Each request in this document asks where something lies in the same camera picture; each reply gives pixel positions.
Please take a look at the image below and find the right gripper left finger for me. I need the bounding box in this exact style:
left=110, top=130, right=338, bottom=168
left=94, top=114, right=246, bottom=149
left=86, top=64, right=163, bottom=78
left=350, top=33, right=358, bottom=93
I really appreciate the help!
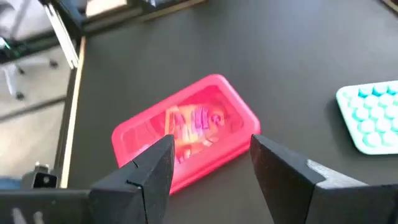
left=90, top=134, right=175, bottom=224

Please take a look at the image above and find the teal calculator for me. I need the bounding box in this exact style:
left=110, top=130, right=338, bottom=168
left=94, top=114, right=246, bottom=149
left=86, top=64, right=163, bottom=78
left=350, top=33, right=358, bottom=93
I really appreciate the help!
left=335, top=80, right=398, bottom=156

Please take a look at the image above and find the pink plastic pencil case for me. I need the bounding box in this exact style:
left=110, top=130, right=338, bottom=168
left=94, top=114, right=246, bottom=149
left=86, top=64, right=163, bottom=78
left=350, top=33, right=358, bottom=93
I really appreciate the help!
left=111, top=73, right=261, bottom=195

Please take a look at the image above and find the small black metal mount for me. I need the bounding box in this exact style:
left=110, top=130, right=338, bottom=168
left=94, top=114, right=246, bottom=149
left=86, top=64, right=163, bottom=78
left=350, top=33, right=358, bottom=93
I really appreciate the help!
left=21, top=161, right=59, bottom=190

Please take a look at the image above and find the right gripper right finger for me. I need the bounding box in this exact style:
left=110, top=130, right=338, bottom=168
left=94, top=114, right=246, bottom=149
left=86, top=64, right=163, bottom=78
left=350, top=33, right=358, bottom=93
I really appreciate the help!
left=250, top=134, right=368, bottom=224

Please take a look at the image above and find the office chair base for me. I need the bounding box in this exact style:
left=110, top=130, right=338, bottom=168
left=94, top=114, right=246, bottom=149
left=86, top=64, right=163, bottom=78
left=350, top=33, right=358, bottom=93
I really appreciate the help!
left=0, top=0, right=60, bottom=101

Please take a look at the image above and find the black table mat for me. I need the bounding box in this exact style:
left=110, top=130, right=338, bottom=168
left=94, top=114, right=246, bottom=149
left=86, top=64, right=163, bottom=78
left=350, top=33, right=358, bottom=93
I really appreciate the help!
left=67, top=0, right=398, bottom=224

